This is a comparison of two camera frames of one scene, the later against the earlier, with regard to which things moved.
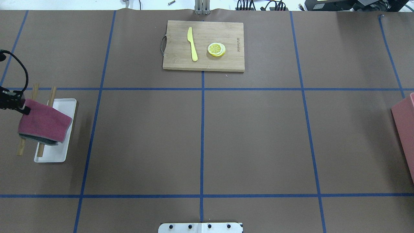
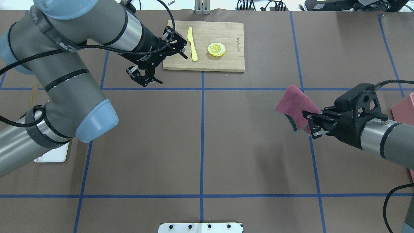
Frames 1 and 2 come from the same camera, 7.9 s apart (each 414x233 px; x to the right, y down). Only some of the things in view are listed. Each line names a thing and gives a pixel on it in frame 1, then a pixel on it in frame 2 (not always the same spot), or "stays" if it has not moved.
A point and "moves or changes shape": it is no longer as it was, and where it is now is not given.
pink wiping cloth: (44, 124) moves or changes shape
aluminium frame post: (202, 7) stays
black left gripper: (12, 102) -> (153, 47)
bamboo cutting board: (178, 54) stays
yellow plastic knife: (190, 38) stays
